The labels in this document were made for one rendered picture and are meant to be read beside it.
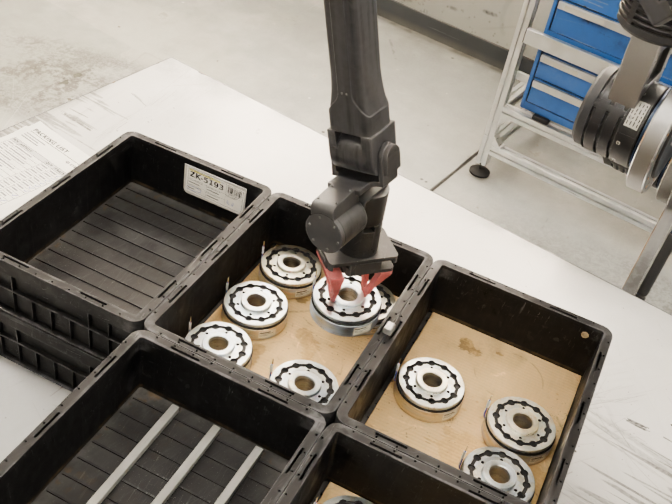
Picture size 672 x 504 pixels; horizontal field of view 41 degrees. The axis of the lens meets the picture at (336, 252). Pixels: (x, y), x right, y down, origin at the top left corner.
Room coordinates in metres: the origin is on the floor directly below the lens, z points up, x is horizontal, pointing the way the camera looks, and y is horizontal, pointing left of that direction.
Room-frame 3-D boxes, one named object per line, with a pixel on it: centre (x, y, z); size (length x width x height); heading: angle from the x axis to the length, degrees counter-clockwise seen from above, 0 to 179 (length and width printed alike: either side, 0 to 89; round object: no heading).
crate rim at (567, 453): (0.91, -0.24, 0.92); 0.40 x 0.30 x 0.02; 162
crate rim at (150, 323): (1.01, 0.04, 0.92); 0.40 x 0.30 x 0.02; 162
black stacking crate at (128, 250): (1.10, 0.33, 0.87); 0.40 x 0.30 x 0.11; 162
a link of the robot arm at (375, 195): (0.97, -0.02, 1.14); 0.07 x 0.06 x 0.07; 152
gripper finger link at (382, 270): (0.98, -0.04, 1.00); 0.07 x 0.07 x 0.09; 26
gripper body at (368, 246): (0.98, -0.03, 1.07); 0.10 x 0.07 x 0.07; 116
